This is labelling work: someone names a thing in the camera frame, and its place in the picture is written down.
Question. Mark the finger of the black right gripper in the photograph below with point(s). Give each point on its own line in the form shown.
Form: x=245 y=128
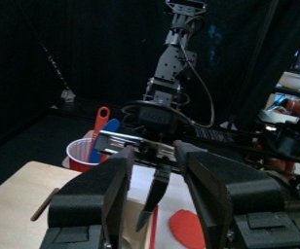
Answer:
x=159 y=188

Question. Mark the red plastic spatula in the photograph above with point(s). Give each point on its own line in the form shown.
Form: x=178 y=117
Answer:
x=99 y=129

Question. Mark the red plastic cup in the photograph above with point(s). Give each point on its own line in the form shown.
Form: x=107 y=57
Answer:
x=79 y=155

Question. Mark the red play dough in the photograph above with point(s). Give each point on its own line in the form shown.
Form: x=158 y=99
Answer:
x=186 y=228

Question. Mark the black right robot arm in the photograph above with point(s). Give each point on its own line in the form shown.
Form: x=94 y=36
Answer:
x=171 y=64

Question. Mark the blue plastic utensil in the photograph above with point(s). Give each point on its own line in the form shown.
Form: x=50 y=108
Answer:
x=107 y=129

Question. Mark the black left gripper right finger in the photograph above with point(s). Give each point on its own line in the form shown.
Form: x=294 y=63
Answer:
x=234 y=194

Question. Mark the wooden drawer with red front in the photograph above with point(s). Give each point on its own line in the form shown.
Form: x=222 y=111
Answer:
x=153 y=227

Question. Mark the white bowl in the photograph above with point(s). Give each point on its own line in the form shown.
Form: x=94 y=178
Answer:
x=296 y=80

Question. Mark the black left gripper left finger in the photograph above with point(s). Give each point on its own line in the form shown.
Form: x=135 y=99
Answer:
x=87 y=201

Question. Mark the black equipment beyond table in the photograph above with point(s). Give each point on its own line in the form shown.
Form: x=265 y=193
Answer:
x=286 y=139

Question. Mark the white cutting board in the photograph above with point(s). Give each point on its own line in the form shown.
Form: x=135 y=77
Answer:
x=174 y=194

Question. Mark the light wooden toy cabinet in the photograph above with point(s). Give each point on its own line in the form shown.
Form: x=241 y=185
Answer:
x=14 y=201

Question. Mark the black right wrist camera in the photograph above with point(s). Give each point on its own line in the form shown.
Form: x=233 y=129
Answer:
x=154 y=116

